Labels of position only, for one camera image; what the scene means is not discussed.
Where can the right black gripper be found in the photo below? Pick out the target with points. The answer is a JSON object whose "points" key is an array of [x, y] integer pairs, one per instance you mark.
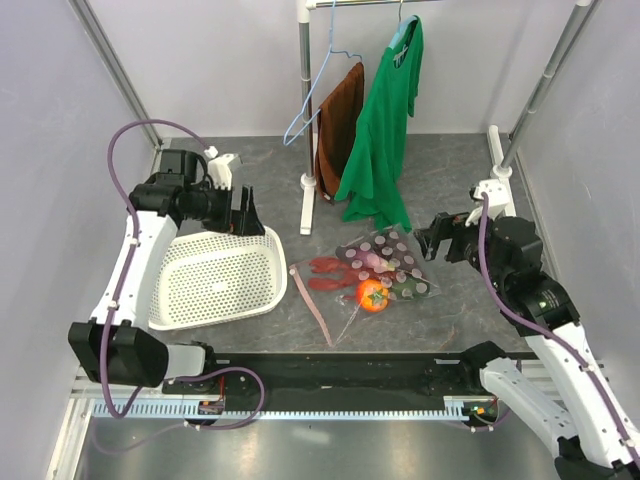
{"points": [[447, 226]]}

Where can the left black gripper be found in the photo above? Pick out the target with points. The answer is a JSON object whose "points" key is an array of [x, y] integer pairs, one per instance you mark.
{"points": [[249, 224]]}

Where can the green toy avocado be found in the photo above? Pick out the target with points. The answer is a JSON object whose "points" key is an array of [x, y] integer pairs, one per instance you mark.
{"points": [[411, 288]]}

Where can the red toy tomato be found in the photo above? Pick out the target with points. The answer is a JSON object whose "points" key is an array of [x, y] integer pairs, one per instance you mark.
{"points": [[372, 296]]}

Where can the red toy lobster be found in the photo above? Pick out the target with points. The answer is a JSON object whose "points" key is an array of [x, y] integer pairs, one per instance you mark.
{"points": [[329, 273]]}

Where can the clear zip top bag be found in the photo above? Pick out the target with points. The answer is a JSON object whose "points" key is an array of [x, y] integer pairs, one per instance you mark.
{"points": [[336, 311]]}

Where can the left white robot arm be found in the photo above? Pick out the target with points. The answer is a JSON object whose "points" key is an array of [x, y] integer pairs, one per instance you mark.
{"points": [[114, 346]]}

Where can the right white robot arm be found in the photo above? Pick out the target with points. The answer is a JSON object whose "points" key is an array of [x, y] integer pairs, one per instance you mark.
{"points": [[587, 432]]}

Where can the white perforated plastic basket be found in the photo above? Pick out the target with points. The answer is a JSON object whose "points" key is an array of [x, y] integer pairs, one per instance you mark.
{"points": [[211, 278]]}

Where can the green t-shirt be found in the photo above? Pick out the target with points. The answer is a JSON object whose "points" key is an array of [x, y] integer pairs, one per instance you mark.
{"points": [[369, 183]]}

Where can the metal clothes rack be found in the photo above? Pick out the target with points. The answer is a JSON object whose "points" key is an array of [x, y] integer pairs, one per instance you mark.
{"points": [[502, 158]]}

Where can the brown hanging cloth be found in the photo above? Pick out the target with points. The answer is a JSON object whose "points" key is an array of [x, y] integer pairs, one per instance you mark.
{"points": [[336, 124]]}

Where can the light blue clothes hanger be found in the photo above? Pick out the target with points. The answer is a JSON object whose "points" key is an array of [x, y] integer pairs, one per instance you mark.
{"points": [[403, 24]]}

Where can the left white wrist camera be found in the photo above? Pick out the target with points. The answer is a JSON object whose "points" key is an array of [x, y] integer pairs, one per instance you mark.
{"points": [[220, 167]]}

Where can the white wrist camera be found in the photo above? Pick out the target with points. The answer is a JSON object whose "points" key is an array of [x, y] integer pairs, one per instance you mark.
{"points": [[220, 167], [496, 194]]}

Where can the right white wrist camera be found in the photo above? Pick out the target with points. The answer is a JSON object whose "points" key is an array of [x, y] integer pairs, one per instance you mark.
{"points": [[496, 194]]}

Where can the blue wire hanger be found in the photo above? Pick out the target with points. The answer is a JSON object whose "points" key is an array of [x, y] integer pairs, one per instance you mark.
{"points": [[303, 121]]}

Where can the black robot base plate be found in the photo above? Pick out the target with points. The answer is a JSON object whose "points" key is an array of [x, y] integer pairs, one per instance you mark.
{"points": [[356, 381]]}

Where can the slotted cable duct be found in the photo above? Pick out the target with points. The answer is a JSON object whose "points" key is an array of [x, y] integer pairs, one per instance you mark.
{"points": [[152, 408]]}

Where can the aluminium frame post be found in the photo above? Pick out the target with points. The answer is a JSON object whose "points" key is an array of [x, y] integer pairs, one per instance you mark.
{"points": [[106, 51]]}

